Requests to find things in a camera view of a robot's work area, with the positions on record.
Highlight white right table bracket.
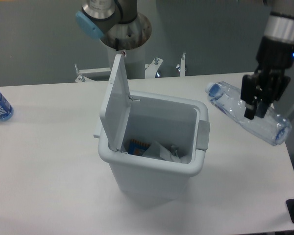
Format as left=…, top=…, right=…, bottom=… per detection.
left=176, top=52, right=187, bottom=77

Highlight clear plastic bag with label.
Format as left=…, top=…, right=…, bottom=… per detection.
left=142, top=141, right=181, bottom=163

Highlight white trash can lid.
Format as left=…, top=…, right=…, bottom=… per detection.
left=94, top=54, right=131, bottom=151

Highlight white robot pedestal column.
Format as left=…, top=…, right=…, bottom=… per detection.
left=97, top=12, right=152, bottom=80

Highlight white middle table bracket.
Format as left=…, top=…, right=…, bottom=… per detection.
left=145, top=57, right=164, bottom=79

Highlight silver foil wrapper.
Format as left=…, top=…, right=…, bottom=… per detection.
left=170, top=144, right=179, bottom=158

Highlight white left table bracket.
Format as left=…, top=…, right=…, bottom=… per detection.
left=74, top=64, right=111, bottom=83

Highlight white plastic trash can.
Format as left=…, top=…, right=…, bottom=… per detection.
left=98, top=91, right=210, bottom=199

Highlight crushed clear plastic bottle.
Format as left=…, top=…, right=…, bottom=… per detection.
left=205, top=81, right=292, bottom=146

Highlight white table bracket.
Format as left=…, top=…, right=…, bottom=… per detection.
left=74, top=64, right=111, bottom=83
left=176, top=52, right=187, bottom=77
left=145, top=57, right=164, bottom=79

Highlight blue snack wrapper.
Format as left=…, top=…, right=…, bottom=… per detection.
left=128, top=139, right=150, bottom=156

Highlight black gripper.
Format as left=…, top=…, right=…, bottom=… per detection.
left=241, top=36, right=294, bottom=120

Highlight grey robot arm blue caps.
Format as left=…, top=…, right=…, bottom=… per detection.
left=75, top=0, right=294, bottom=120

